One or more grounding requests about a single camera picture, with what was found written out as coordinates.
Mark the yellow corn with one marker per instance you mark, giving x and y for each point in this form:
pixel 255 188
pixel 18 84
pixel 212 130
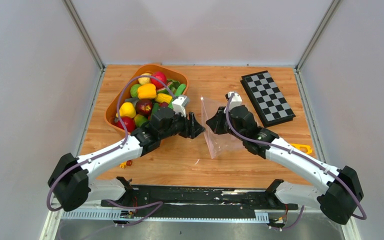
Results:
pixel 163 98

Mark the black white checkerboard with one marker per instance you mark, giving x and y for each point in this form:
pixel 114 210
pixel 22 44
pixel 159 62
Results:
pixel 267 99

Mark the yellow lemon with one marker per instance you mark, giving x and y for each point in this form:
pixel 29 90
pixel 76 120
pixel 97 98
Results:
pixel 145 78

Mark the light green pepper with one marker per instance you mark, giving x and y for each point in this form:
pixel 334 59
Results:
pixel 179 91

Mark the yellow bell pepper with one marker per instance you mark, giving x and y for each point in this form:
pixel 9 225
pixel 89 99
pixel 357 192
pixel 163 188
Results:
pixel 147 91

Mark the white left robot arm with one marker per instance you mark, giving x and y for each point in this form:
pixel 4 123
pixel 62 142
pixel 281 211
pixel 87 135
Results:
pixel 73 180

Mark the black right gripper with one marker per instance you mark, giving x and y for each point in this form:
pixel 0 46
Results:
pixel 215 122

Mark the dark green cucumber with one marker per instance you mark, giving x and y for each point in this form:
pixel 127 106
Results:
pixel 155 108

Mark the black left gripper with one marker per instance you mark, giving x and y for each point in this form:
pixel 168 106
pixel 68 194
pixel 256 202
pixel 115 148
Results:
pixel 192 128

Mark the yellow pear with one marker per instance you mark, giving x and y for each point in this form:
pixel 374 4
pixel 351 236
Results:
pixel 127 109

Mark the white slotted cable duct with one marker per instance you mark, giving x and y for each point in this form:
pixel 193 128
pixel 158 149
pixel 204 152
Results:
pixel 122 215

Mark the orange plastic basket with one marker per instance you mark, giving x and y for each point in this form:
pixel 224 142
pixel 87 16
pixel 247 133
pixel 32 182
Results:
pixel 124 90

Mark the green lime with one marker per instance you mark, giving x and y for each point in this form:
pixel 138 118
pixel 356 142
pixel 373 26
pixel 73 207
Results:
pixel 134 90

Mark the yellow toy car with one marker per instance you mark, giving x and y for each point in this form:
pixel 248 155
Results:
pixel 126 164

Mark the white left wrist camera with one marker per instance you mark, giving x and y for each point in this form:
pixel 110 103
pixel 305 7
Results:
pixel 179 105

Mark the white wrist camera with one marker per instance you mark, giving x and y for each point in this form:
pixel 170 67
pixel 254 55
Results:
pixel 179 105
pixel 233 100

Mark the green mango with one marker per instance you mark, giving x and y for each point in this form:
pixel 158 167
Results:
pixel 139 120

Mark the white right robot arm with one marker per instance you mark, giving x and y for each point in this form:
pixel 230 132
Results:
pixel 337 192

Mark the clear zip top bag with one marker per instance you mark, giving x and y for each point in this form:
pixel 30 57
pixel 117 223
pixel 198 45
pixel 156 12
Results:
pixel 216 143

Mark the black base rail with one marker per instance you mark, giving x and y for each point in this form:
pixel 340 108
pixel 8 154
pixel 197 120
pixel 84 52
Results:
pixel 204 202

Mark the dark red apple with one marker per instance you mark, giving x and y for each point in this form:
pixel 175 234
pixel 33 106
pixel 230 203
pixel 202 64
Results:
pixel 144 107

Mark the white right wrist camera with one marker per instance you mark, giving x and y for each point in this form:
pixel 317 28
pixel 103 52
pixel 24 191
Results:
pixel 233 100

